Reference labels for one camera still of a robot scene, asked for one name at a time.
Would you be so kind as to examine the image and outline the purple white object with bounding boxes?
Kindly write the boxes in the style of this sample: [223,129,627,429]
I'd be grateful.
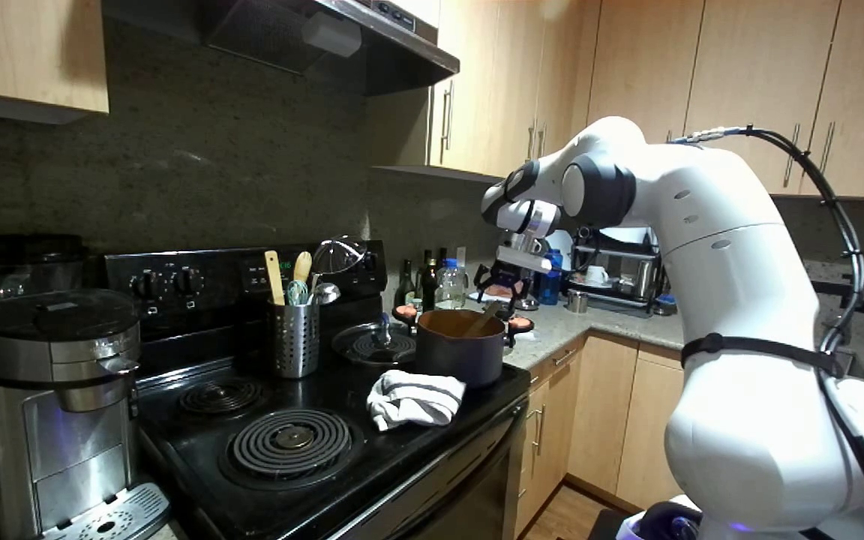
[616,493,711,540]

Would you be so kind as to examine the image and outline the metal dish rack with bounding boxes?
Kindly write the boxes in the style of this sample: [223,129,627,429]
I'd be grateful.
[567,232,666,311]

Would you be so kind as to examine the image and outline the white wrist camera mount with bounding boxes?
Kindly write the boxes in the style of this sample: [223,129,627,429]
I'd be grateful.
[495,243,558,279]

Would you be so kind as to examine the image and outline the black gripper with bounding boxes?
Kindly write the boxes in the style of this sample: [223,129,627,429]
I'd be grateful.
[475,261,530,322]

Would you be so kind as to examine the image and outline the white mug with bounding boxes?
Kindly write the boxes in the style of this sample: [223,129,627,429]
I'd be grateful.
[580,263,616,295]

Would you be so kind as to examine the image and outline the flat wooden spatula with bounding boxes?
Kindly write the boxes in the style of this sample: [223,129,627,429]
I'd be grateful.
[262,246,289,310]

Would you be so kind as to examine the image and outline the silver coffee maker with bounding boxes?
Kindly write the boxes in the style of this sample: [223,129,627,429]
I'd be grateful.
[0,286,173,540]

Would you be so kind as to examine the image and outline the grey pot with orange handles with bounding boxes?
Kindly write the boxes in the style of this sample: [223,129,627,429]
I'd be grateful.
[393,304,536,389]

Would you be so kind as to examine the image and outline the wooden base cabinets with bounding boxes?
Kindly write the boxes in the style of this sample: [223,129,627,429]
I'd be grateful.
[503,329,689,540]

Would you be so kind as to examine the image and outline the shiny metal kitchen utensil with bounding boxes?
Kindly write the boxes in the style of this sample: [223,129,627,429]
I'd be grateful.
[312,234,368,307]

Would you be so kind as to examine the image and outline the wooden wall cabinets over sink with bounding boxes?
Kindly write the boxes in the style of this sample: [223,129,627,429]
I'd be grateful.
[591,0,864,200]

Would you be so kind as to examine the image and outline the dark range hood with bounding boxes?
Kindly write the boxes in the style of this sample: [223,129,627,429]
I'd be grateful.
[103,0,462,98]

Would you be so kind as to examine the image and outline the clear water bottle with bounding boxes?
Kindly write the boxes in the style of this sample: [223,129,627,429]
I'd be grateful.
[434,255,471,311]

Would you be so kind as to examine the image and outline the wooden wall cabinet beside hood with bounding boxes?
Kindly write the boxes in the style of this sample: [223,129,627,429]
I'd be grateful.
[363,0,606,193]

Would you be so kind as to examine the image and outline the black velcro strap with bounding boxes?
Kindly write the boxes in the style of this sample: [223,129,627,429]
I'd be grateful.
[678,333,847,379]

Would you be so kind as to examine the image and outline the blue jug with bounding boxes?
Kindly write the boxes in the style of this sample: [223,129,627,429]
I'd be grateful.
[535,261,567,310]

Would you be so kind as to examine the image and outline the round wooden spoon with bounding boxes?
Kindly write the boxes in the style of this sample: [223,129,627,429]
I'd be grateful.
[290,250,315,295]

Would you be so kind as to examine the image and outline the black pan with lid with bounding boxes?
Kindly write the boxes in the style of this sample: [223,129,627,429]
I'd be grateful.
[331,314,421,369]

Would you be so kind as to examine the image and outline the white grey dish cloth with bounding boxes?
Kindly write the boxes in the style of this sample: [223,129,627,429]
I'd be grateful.
[363,366,471,435]

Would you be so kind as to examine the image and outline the wooden cabinet beside coffee maker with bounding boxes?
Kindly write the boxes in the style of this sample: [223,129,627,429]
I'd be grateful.
[0,0,115,129]

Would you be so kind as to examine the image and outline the white bowl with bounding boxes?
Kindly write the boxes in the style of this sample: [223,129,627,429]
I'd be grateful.
[593,225,654,250]

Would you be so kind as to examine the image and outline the short dark glass bottle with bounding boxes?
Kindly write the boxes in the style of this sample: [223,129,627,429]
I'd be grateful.
[395,261,424,311]

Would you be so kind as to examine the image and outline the tall dark glass bottle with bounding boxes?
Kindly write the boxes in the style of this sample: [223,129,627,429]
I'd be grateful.
[421,250,441,311]

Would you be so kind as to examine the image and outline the black electric stove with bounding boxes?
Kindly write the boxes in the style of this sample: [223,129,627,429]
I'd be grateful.
[100,236,535,540]

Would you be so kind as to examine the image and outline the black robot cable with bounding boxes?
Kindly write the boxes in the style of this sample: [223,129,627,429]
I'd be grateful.
[666,123,864,540]

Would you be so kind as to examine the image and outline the metal utensil holder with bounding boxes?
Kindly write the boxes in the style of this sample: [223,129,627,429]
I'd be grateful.
[273,297,324,382]

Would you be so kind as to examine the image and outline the black countertop appliance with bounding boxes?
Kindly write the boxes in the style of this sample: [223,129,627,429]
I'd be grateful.
[0,232,103,304]

